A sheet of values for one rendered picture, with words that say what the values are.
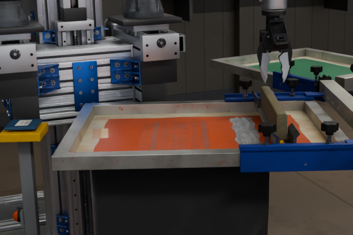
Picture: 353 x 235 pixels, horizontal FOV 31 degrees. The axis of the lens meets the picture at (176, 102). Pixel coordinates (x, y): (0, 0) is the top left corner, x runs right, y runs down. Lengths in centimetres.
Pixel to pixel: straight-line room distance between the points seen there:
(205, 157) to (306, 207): 226
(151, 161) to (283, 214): 218
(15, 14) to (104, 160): 77
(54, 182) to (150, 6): 80
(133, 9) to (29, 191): 74
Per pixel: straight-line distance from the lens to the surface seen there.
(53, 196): 260
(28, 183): 213
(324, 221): 369
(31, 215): 217
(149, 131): 195
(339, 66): 302
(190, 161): 163
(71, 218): 257
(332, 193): 408
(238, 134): 189
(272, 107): 181
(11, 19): 221
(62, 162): 166
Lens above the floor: 150
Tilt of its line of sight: 14 degrees down
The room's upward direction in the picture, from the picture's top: 2 degrees counter-clockwise
